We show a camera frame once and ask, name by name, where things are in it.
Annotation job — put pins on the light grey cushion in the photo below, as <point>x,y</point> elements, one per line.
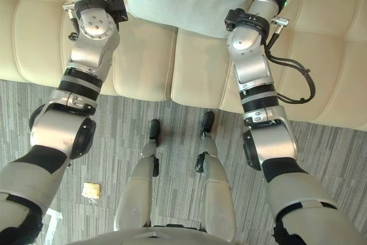
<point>177,1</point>

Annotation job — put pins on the silver robot leg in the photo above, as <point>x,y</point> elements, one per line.
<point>215,187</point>
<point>137,187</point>

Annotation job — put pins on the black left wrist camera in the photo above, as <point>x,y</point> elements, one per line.
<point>117,9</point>

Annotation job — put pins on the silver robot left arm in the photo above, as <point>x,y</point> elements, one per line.
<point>54,133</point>

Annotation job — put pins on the silver robot torso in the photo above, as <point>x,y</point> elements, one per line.
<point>172,236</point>

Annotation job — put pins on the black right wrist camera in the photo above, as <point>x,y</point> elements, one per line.
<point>233,18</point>

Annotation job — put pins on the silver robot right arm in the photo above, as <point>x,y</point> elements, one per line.
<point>272,141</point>

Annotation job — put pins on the silver robot left leg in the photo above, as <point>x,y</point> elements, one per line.
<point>137,187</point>

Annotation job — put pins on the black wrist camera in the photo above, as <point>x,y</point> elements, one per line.
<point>233,18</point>
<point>117,9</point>

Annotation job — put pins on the silver robot right leg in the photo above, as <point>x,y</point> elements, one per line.
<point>215,187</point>

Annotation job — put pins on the cream leather sofa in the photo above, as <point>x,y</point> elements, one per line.
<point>146,55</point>

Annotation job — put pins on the brass floor outlet plate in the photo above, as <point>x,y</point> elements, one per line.
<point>91,190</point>

